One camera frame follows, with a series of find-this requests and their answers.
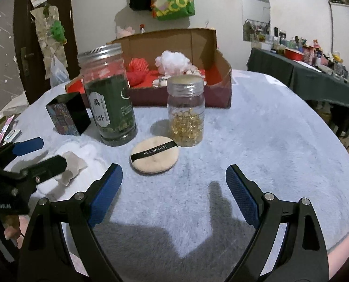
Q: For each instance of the smartphone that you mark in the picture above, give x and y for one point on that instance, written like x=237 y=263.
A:
x=4 y=126

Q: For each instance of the person's left hand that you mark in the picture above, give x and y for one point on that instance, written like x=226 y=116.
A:
x=11 y=230

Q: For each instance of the cluster of cosmetic bottles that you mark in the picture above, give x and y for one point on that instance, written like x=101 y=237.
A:
x=315 y=53

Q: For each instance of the beige hanging organiser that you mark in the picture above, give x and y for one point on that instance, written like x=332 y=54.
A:
x=43 y=41

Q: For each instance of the beige powder puff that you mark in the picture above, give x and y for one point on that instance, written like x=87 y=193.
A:
x=155 y=160

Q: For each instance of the cream knitted toy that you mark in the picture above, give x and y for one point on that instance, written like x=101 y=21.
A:
x=195 y=71

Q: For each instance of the small jar of gold capsules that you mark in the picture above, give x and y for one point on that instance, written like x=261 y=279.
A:
x=186 y=117

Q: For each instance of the white soft cloth wad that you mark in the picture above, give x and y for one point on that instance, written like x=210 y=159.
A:
x=71 y=164

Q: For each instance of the wall mirror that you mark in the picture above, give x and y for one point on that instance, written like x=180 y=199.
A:
x=255 y=8

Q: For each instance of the dark wooden door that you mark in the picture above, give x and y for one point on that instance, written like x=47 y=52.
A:
x=21 y=23

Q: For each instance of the patterned box with black lid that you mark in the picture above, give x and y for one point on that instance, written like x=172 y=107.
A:
x=71 y=114

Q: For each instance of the red bowl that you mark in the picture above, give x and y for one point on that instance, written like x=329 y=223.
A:
x=294 y=55

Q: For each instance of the green plush toy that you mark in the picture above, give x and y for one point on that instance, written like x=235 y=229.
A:
x=58 y=30

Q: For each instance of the white charger device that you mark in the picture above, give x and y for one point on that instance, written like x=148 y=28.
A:
x=12 y=135

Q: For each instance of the cardboard box with red lining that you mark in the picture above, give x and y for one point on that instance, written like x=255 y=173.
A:
x=218 y=70

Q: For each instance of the lint roller with red tip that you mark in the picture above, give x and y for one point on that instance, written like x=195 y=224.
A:
x=142 y=28

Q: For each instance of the tall jar of green leaves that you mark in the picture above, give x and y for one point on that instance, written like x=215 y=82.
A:
x=109 y=102

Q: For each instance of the pink table cloth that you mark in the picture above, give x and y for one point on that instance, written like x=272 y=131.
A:
x=346 y=255

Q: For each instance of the side table with dark cloth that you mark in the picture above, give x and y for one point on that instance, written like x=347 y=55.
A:
x=309 y=82

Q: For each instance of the red mesh bath pouf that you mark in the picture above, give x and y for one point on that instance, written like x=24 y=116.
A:
x=138 y=64

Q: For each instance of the white plastic bag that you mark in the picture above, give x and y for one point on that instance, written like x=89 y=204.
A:
x=58 y=72

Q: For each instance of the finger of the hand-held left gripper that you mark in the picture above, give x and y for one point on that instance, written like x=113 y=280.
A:
x=27 y=147
x=46 y=167

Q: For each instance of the pink pig plush toy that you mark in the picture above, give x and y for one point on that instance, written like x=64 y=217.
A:
x=126 y=31

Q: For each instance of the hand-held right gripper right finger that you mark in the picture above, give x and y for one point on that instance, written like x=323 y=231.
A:
x=242 y=195

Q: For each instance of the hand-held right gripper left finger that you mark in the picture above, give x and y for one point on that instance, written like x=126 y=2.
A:
x=107 y=194

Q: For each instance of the white mesh bath pouf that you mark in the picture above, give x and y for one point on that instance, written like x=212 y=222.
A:
x=173 y=61

